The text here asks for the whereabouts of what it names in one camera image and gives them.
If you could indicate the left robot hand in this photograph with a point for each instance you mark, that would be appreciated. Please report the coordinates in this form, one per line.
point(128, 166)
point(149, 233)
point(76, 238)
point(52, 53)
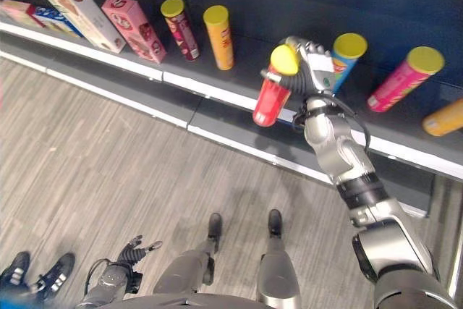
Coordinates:
point(133, 249)

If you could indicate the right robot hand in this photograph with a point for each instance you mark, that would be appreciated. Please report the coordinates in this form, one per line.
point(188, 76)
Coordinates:
point(311, 66)

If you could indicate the red chips can yellow lid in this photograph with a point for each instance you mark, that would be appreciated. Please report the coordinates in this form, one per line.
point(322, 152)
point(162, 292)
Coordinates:
point(272, 95)

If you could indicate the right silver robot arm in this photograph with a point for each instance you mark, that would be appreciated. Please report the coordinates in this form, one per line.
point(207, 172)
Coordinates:
point(365, 193)

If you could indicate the blue chips can yellow lid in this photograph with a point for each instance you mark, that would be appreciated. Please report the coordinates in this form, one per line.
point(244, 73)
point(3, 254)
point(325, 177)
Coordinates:
point(345, 57)

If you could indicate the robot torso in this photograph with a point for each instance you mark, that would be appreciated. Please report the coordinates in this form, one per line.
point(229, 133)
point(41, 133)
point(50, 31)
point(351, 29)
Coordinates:
point(173, 301)

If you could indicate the person's shoe black white stripes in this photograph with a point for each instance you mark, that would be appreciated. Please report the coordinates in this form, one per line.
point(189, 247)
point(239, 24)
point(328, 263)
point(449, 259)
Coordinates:
point(14, 271)
point(56, 273)

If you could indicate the dark shelf with white edge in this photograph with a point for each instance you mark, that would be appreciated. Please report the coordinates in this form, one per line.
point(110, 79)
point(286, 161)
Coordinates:
point(231, 81)

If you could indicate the pink chips can yellow lid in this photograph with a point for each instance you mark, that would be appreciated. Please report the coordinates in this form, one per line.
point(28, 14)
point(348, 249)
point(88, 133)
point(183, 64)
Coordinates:
point(401, 81)

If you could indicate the orange chips can yellow lid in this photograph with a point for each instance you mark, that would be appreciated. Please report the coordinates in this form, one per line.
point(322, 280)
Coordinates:
point(220, 37)

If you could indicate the maroon chips can yellow lid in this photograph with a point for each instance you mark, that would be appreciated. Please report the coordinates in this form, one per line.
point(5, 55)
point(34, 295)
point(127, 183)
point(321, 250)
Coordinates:
point(181, 28)

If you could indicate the orange chips can lying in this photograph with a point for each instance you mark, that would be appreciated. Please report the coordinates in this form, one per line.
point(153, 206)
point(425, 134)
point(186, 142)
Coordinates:
point(444, 119)

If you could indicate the robot right leg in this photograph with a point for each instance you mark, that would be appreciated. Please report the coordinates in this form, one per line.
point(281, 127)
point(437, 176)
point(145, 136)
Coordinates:
point(276, 269)

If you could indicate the pink snack box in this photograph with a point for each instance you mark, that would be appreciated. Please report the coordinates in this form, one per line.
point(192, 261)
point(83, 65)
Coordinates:
point(135, 28)

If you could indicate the white cookie box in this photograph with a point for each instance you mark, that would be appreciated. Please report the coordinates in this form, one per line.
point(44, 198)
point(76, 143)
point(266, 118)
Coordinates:
point(77, 8)

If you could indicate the blue snack box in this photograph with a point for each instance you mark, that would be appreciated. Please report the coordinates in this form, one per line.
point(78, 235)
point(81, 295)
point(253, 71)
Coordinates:
point(54, 20)

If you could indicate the pale pink flat box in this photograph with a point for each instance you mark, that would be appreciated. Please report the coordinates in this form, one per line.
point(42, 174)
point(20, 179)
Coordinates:
point(16, 12)

